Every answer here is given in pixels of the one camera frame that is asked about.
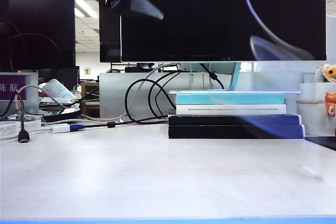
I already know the dark computer screen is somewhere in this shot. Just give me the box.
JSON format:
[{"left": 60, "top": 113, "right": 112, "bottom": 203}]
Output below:
[{"left": 38, "top": 68, "right": 80, "bottom": 91}]

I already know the teal and silver monitor stand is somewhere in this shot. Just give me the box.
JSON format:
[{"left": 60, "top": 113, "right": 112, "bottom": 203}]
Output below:
[{"left": 167, "top": 62, "right": 302, "bottom": 95}]

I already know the black cable with blue connector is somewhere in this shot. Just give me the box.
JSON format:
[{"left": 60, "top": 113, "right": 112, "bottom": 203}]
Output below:
[{"left": 69, "top": 120, "right": 169, "bottom": 132}]

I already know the ceiling light panel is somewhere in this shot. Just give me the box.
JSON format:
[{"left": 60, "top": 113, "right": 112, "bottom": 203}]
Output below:
[{"left": 74, "top": 0, "right": 98, "bottom": 19}]

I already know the black mouse pad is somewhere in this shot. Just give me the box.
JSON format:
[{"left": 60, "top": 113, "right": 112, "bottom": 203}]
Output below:
[{"left": 305, "top": 136, "right": 336, "bottom": 152}]

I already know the grey partition panel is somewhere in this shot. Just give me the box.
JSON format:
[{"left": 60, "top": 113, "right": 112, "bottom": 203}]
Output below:
[{"left": 99, "top": 71, "right": 305, "bottom": 120}]

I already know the black AOC monitor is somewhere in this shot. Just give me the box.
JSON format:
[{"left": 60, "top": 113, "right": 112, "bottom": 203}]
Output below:
[{"left": 120, "top": 0, "right": 328, "bottom": 63}]

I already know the black flat round object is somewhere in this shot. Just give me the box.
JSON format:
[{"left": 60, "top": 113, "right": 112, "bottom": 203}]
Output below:
[{"left": 43, "top": 108, "right": 82, "bottom": 123}]

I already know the white adapter dongle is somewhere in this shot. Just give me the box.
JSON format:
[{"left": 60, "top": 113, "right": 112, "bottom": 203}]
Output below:
[{"left": 51, "top": 123, "right": 71, "bottom": 134}]

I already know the orange cat figurine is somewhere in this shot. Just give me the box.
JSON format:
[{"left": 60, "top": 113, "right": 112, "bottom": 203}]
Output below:
[{"left": 324, "top": 92, "right": 336, "bottom": 118}]

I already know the white ceramic mug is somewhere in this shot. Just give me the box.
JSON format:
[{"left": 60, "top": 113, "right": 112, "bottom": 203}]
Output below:
[{"left": 296, "top": 100, "right": 336, "bottom": 137}]

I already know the teal and white textbook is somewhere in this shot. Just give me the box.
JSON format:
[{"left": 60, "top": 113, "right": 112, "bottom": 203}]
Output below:
[{"left": 175, "top": 93, "right": 287, "bottom": 116}]

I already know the white hanging cable tag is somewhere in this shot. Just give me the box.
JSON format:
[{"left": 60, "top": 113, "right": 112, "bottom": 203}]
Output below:
[{"left": 187, "top": 62, "right": 195, "bottom": 90}]

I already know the grey cable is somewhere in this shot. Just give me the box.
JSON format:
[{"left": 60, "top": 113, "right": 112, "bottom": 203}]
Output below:
[{"left": 15, "top": 62, "right": 182, "bottom": 124}]

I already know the wooden cabinet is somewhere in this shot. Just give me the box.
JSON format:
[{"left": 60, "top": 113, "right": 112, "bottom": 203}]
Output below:
[{"left": 80, "top": 82, "right": 100, "bottom": 119}]

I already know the black looped cable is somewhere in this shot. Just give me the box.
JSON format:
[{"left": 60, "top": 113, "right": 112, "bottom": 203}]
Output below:
[
  {"left": 148, "top": 77, "right": 176, "bottom": 119},
  {"left": 124, "top": 70, "right": 182, "bottom": 125}
]

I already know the navy hardcover book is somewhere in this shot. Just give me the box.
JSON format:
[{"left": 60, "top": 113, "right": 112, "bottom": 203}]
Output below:
[
  {"left": 167, "top": 114, "right": 302, "bottom": 126},
  {"left": 167, "top": 124, "right": 306, "bottom": 140}
]

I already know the purple name plate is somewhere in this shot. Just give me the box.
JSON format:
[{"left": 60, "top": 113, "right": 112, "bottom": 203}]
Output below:
[{"left": 0, "top": 72, "right": 39, "bottom": 116}]

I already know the round wooden mug lid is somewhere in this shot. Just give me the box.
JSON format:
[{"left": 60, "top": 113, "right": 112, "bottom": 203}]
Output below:
[{"left": 296, "top": 99, "right": 327, "bottom": 104}]

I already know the black HDMI cable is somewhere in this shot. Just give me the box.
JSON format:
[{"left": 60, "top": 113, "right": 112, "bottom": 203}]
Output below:
[{"left": 0, "top": 92, "right": 30, "bottom": 145}]

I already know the white printed box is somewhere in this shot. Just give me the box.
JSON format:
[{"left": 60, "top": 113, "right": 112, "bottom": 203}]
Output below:
[{"left": 0, "top": 119, "right": 42, "bottom": 141}]

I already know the white cardboard box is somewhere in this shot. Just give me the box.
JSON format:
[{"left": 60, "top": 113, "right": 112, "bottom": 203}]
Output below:
[{"left": 299, "top": 82, "right": 336, "bottom": 101}]

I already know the black monitor power cable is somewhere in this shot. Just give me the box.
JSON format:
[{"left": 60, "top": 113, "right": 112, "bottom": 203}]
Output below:
[{"left": 199, "top": 62, "right": 225, "bottom": 90}]

